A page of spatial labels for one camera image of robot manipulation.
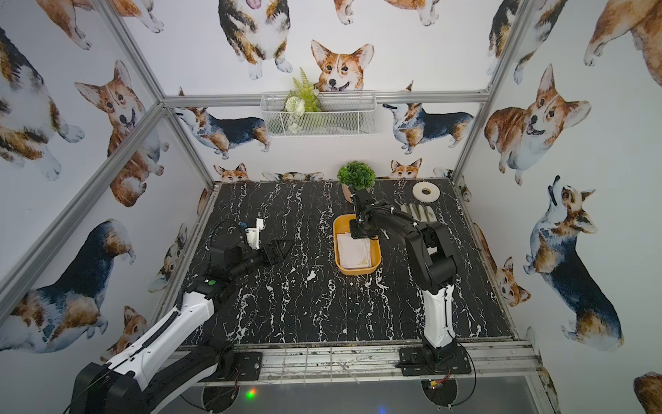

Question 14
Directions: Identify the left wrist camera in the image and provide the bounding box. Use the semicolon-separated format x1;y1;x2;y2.
245;218;265;250

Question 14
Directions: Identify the yellow plastic storage box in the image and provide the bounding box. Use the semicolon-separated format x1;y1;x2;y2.
333;214;382;276

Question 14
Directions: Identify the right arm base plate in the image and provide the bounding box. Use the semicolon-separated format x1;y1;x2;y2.
396;344;472;377

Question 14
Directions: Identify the white tape roll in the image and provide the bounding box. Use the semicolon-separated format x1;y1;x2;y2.
412;181;441;204

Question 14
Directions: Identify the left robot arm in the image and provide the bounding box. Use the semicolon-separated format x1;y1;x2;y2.
65;239;295;413

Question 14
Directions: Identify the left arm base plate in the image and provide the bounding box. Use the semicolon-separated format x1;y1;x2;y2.
202;350;263;382

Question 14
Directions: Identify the artificial fern with flower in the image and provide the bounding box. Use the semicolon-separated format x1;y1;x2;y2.
284;68;322;134

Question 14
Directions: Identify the stack of stationery paper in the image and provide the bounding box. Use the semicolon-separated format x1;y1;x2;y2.
337;233;372;269

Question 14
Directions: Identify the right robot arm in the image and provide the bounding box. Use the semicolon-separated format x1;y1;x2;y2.
350;187;464;370

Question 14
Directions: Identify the potted green plant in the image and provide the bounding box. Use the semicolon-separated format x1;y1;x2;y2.
337;160;376;203

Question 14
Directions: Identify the white wire wall basket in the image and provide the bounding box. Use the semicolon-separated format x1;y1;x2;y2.
260;91;377;137

